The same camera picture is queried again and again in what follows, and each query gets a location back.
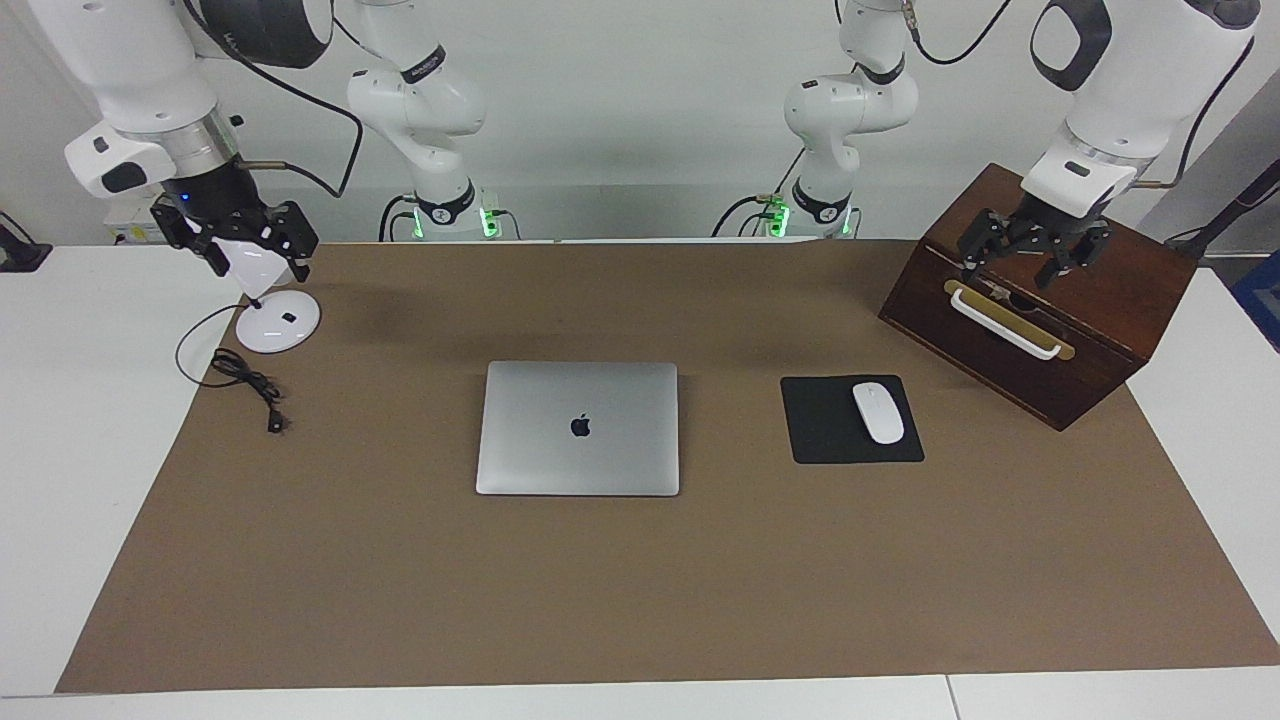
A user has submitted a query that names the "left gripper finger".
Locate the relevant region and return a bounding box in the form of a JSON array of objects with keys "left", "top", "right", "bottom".
[
  {"left": 1035, "top": 232, "right": 1111, "bottom": 291},
  {"left": 957, "top": 212, "right": 1001, "bottom": 283}
]

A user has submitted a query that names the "silver grey laptop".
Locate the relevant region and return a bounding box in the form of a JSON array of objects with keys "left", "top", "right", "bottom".
[{"left": 475, "top": 360, "right": 681, "bottom": 498}]

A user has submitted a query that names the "dark brown wooden box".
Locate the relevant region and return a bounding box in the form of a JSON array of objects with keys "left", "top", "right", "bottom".
[{"left": 878, "top": 163, "right": 1199, "bottom": 432}]

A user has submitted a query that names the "white power strip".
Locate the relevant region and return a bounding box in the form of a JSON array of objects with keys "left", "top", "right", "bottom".
[{"left": 105, "top": 195, "right": 191, "bottom": 246}]

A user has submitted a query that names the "black stand pole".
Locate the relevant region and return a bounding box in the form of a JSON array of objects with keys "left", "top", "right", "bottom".
[{"left": 1165, "top": 158, "right": 1280, "bottom": 263}]

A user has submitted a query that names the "white computer mouse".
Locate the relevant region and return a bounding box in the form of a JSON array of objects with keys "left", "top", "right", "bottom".
[{"left": 852, "top": 382, "right": 906, "bottom": 446}]

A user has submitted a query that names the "blue crate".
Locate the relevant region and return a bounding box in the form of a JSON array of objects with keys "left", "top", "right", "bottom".
[{"left": 1232, "top": 250, "right": 1280, "bottom": 353}]

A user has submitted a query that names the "black mouse pad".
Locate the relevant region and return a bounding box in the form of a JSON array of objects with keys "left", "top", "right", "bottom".
[{"left": 780, "top": 375, "right": 926, "bottom": 466}]

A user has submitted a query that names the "brown table mat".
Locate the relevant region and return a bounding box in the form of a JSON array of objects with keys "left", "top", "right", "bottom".
[{"left": 55, "top": 240, "right": 1280, "bottom": 694}]

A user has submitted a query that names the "white box handle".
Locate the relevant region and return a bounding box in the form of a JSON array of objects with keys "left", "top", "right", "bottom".
[{"left": 948, "top": 288, "right": 1063, "bottom": 361}]

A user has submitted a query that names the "brass handle plate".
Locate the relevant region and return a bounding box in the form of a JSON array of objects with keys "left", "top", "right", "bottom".
[{"left": 943, "top": 279, "right": 1077, "bottom": 362}]

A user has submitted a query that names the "black arm base cable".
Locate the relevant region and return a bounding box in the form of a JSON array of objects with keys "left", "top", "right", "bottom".
[
  {"left": 378, "top": 193, "right": 421, "bottom": 243},
  {"left": 712, "top": 148, "right": 806, "bottom": 238}
]

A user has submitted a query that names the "black lamp power cable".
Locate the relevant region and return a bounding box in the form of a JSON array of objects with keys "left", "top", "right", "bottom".
[{"left": 175, "top": 303, "right": 291, "bottom": 436}]

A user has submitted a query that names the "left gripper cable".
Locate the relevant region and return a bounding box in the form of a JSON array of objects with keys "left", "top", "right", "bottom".
[{"left": 1135, "top": 35, "right": 1256, "bottom": 191}]

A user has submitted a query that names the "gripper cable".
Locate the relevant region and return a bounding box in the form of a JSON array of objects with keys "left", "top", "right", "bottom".
[
  {"left": 1135, "top": 35, "right": 1256, "bottom": 191},
  {"left": 185, "top": 0, "right": 366, "bottom": 199}
]

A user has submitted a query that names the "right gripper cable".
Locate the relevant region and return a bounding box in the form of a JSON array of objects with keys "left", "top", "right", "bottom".
[{"left": 185, "top": 0, "right": 366, "bottom": 199}]

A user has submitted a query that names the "black clamp mount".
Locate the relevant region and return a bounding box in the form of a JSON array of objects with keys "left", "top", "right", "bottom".
[{"left": 0, "top": 212, "right": 53, "bottom": 273}]

